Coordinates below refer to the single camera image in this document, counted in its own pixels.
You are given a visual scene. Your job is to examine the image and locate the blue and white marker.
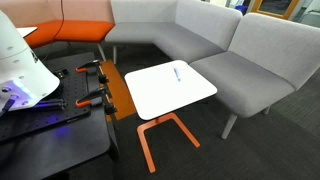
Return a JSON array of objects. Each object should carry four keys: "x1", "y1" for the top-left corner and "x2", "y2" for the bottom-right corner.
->
[{"x1": 171, "y1": 65, "x2": 182, "y2": 83}]

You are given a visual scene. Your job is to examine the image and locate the orange wooden board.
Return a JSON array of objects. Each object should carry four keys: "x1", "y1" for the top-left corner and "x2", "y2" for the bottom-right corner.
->
[{"x1": 99, "y1": 59, "x2": 138, "y2": 122}]

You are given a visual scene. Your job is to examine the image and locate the orange metal table base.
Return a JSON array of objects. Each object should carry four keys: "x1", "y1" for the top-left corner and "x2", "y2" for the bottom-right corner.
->
[{"x1": 136, "y1": 112, "x2": 201, "y2": 174}]

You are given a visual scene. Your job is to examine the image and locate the grey corner sofa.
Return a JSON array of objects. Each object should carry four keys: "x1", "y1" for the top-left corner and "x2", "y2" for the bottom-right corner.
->
[{"x1": 97, "y1": 0, "x2": 244, "y2": 65}]

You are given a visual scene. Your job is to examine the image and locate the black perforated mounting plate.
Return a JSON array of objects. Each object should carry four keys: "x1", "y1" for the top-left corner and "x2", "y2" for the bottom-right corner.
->
[{"x1": 0, "y1": 67, "x2": 92, "y2": 142}]

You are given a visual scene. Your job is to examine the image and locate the grey armless sofa seat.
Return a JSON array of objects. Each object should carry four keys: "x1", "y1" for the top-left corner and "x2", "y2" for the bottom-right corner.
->
[{"x1": 188, "y1": 12, "x2": 320, "y2": 140}]

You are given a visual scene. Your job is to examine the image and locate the orange sofa seat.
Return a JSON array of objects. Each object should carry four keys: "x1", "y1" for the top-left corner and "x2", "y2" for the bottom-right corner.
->
[{"x1": 23, "y1": 19, "x2": 116, "y2": 50}]

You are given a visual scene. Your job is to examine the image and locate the black robot cart table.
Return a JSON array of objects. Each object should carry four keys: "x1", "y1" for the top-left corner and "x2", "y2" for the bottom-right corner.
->
[{"x1": 0, "y1": 51, "x2": 120, "y2": 180}]

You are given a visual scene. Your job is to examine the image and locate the blue bin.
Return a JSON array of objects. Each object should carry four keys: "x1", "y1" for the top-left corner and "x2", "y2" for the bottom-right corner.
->
[{"x1": 234, "y1": 3, "x2": 249, "y2": 16}]

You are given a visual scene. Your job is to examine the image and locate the black clamp with orange handle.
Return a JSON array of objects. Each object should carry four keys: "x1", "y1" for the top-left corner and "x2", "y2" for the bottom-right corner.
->
[
  {"x1": 75, "y1": 59, "x2": 110, "y2": 85},
  {"x1": 75, "y1": 86, "x2": 118, "y2": 116}
]

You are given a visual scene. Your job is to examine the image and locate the black hanging cable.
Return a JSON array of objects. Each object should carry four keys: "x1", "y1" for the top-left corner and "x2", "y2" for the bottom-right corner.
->
[{"x1": 49, "y1": 0, "x2": 66, "y2": 54}]

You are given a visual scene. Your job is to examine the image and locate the orange wooden door frame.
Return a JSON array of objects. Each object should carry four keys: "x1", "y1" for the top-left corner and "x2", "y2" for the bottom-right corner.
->
[{"x1": 250, "y1": 0, "x2": 301, "y2": 21}]

